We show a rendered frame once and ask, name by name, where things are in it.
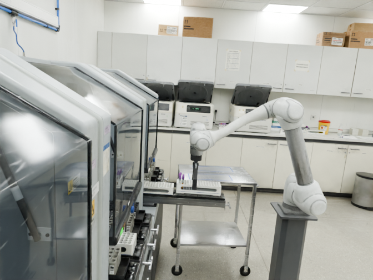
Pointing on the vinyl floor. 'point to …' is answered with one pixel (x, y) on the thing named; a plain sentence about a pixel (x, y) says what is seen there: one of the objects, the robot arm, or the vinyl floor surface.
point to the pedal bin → (363, 191)
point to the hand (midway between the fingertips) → (193, 183)
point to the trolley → (208, 229)
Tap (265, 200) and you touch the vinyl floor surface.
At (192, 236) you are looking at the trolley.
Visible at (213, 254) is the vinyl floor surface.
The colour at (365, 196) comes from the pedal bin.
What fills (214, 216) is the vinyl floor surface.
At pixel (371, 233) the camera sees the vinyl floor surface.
